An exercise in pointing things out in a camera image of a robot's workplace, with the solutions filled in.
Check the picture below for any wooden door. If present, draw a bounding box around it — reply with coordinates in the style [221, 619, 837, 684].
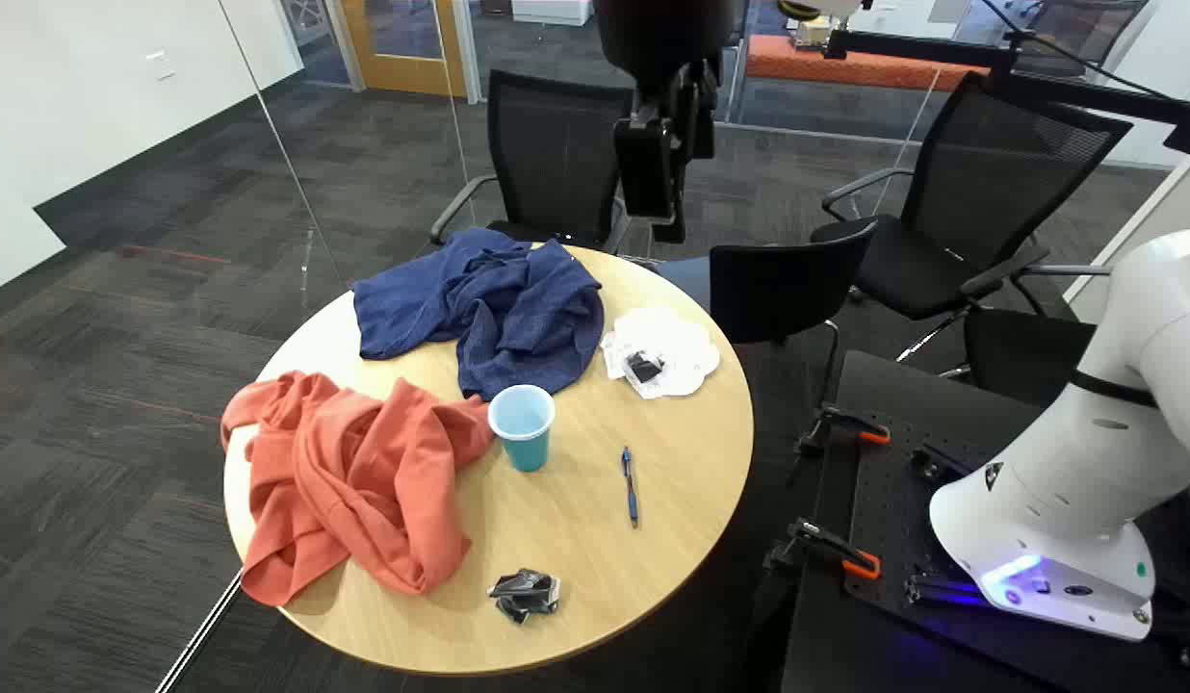
[340, 0, 466, 95]

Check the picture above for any orange black clamp upper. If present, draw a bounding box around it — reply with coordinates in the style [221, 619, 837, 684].
[799, 403, 895, 456]

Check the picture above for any black office chair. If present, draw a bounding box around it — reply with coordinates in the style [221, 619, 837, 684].
[426, 68, 632, 250]
[813, 73, 1130, 363]

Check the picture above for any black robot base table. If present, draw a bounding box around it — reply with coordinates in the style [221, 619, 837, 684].
[837, 354, 1190, 693]

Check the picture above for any orange cloth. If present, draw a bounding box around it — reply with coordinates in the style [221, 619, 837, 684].
[221, 370, 493, 607]

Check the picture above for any orange bench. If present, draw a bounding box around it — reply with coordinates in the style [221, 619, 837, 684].
[748, 33, 976, 92]

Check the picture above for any orange black clamp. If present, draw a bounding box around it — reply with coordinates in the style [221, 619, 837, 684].
[799, 403, 895, 456]
[768, 517, 881, 580]

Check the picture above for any blue plastic cup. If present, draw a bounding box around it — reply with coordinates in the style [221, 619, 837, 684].
[490, 383, 553, 473]

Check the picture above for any blue pen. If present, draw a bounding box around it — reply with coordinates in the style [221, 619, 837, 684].
[620, 441, 641, 531]

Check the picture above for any white cable on floor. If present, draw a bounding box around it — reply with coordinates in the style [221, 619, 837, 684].
[150, 564, 250, 693]

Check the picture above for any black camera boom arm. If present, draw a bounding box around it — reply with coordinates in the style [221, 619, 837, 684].
[774, 0, 1190, 154]

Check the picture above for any dark blue cloth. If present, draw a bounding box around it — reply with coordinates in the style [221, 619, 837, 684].
[353, 229, 606, 401]

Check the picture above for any black office chair left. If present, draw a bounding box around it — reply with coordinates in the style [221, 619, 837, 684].
[426, 68, 632, 250]

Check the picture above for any crumpled black wrapper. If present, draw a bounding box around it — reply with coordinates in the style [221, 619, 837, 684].
[490, 569, 564, 623]

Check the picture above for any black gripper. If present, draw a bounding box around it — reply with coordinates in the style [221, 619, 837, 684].
[593, 0, 748, 243]

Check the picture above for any white crumpled cloth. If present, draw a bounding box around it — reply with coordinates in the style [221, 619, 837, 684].
[601, 308, 721, 401]

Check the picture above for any small black object on cloth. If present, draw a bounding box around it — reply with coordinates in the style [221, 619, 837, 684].
[628, 350, 668, 382]

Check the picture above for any black office chair right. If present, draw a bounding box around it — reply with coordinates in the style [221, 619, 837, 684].
[813, 73, 1130, 363]

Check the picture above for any orange black clamp lower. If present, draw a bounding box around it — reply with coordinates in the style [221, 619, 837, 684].
[768, 517, 881, 580]

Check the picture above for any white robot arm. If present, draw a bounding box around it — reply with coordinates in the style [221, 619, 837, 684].
[593, 0, 1190, 644]

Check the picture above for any round wooden table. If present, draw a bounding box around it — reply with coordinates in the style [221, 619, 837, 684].
[221, 240, 757, 678]

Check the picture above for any black chair near table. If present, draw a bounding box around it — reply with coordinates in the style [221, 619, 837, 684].
[709, 224, 874, 342]

